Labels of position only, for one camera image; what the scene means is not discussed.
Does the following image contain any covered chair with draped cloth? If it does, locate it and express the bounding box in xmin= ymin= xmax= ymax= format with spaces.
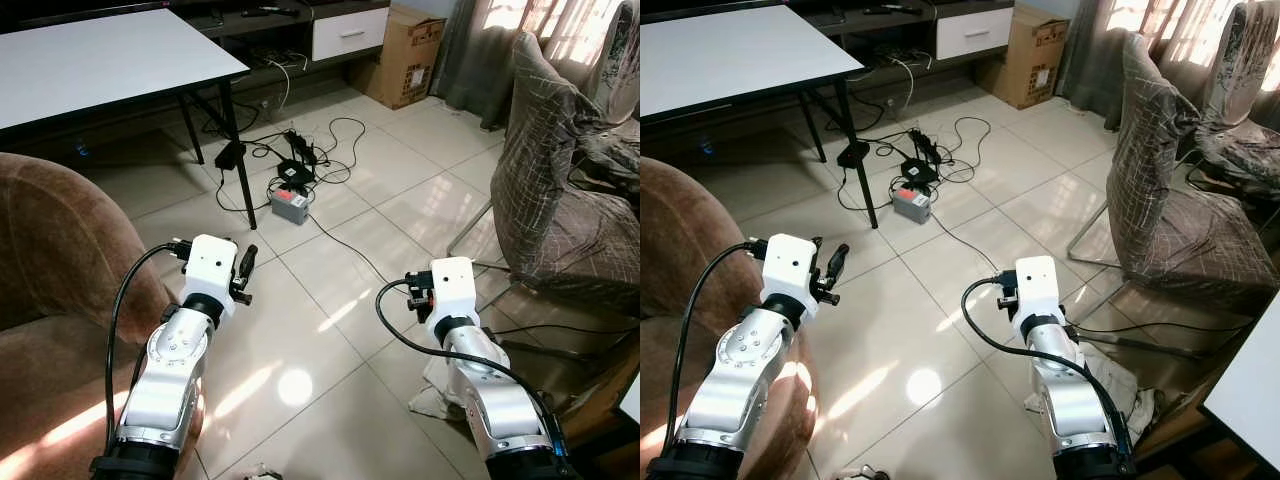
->
xmin=575 ymin=0 xmax=641 ymax=196
xmin=1195 ymin=0 xmax=1280 ymax=196

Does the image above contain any grey curtain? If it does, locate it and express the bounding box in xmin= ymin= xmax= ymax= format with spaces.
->
xmin=1055 ymin=0 xmax=1251 ymax=131
xmin=432 ymin=0 xmax=641 ymax=131

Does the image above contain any white topped wooden table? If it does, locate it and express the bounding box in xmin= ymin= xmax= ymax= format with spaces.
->
xmin=1130 ymin=290 xmax=1280 ymax=480
xmin=540 ymin=330 xmax=641 ymax=480

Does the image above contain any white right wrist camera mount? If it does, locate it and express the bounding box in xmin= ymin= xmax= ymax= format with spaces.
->
xmin=426 ymin=256 xmax=475 ymax=339
xmin=1012 ymin=255 xmax=1061 ymax=341

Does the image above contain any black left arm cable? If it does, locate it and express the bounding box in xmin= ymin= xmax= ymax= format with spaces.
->
xmin=104 ymin=238 xmax=193 ymax=451
xmin=668 ymin=240 xmax=769 ymax=451

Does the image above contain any brown round sofa chair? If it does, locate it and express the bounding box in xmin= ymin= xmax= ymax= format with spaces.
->
xmin=640 ymin=155 xmax=817 ymax=480
xmin=0 ymin=152 xmax=206 ymax=480

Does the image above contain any black power strip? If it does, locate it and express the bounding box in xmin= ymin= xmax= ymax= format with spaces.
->
xmin=908 ymin=128 xmax=943 ymax=166
xmin=284 ymin=130 xmax=319 ymax=167

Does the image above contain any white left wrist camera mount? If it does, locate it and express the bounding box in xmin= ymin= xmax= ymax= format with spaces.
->
xmin=763 ymin=233 xmax=819 ymax=321
xmin=184 ymin=234 xmax=242 ymax=323

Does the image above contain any grey box with red label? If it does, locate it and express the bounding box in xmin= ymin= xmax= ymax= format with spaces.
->
xmin=893 ymin=186 xmax=935 ymax=224
xmin=270 ymin=187 xmax=313 ymax=226

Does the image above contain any white cloth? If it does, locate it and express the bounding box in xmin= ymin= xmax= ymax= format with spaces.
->
xmin=1025 ymin=335 xmax=1161 ymax=441
xmin=408 ymin=340 xmax=513 ymax=423

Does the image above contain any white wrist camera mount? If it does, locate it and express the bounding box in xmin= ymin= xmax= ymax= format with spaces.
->
xmin=426 ymin=256 xmax=475 ymax=339
xmin=763 ymin=233 xmax=819 ymax=321
xmin=1012 ymin=255 xmax=1061 ymax=341
xmin=184 ymin=234 xmax=242 ymax=323

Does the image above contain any white table with black legs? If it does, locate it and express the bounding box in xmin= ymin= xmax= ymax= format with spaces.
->
xmin=0 ymin=8 xmax=251 ymax=231
xmin=640 ymin=4 xmax=879 ymax=229

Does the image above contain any brown cardboard box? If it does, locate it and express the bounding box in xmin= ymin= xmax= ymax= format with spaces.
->
xmin=975 ymin=4 xmax=1071 ymax=111
xmin=350 ymin=4 xmax=447 ymax=111

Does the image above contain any black floor cable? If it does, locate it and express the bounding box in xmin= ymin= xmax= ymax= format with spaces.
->
xmin=930 ymin=212 xmax=1003 ymax=277
xmin=308 ymin=212 xmax=393 ymax=287

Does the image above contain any chair with brown patterned cover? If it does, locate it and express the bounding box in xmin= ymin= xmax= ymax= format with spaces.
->
xmin=1065 ymin=32 xmax=1280 ymax=361
xmin=445 ymin=30 xmax=641 ymax=363

